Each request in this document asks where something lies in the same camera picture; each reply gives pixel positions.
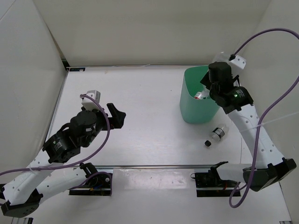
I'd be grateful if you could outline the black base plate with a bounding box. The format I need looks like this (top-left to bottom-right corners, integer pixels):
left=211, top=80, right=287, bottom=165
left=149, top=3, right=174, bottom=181
left=69, top=168, right=113, bottom=196
left=190, top=171, right=237, bottom=197

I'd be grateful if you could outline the clear bottle black label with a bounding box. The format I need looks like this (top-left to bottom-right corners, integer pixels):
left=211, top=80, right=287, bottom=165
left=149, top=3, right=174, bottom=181
left=204, top=124, right=229, bottom=147

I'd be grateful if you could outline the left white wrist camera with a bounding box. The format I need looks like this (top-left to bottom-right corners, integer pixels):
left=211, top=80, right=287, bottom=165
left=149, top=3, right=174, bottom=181
left=81, top=90, right=100, bottom=111

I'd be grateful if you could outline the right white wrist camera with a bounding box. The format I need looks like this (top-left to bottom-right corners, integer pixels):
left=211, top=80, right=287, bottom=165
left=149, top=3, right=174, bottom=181
left=228, top=55, right=246, bottom=70

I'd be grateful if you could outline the green plastic bin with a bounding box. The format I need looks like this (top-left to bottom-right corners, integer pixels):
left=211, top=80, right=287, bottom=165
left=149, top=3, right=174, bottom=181
left=179, top=66, right=220, bottom=124

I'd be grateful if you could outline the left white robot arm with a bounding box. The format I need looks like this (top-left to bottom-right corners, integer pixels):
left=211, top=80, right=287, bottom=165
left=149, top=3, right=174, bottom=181
left=0, top=103, right=126, bottom=218

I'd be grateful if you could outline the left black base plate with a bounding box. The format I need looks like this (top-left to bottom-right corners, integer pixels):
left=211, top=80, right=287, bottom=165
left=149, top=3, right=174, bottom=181
left=69, top=168, right=113, bottom=196

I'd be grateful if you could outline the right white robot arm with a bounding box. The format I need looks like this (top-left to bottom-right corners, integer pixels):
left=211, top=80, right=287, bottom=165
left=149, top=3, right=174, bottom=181
left=201, top=62, right=297, bottom=192

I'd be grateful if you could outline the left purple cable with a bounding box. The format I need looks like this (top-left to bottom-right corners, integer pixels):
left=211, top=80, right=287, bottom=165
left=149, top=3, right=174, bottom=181
left=0, top=93, right=113, bottom=196

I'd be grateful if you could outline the clear bottle blue orange label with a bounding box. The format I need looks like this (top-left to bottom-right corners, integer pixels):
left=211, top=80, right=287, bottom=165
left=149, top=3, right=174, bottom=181
left=201, top=88, right=210, bottom=98

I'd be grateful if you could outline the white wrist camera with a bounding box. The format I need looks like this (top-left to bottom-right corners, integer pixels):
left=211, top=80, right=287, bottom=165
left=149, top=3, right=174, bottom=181
left=81, top=90, right=100, bottom=111
left=228, top=55, right=246, bottom=70

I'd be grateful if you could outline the clear bottle red label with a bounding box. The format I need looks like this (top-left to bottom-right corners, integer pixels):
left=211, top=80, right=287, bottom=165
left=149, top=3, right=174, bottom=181
left=194, top=91, right=206, bottom=100

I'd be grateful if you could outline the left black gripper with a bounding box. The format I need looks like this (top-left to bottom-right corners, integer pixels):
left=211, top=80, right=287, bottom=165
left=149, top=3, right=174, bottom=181
left=82, top=103, right=126, bottom=147

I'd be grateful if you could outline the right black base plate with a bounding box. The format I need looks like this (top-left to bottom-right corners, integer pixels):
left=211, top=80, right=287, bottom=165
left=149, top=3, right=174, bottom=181
left=190, top=171, right=237, bottom=197

